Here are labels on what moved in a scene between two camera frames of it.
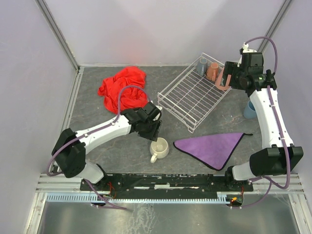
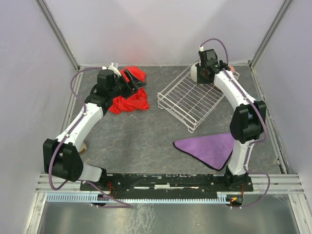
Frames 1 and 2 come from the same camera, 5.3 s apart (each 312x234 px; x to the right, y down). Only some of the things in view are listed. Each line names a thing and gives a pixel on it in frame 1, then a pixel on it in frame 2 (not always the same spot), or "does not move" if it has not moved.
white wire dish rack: (189, 97) does not move
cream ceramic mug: (160, 148) → (193, 72)
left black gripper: (154, 131) → (129, 83)
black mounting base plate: (197, 184) does not move
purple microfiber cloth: (215, 151) does not move
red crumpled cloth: (130, 97) does not move
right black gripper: (229, 73) → (201, 73)
